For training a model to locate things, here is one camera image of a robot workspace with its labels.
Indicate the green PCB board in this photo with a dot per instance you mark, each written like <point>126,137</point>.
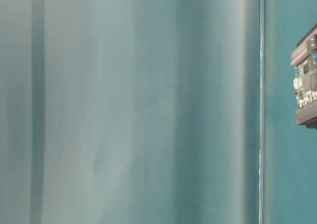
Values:
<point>305,81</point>

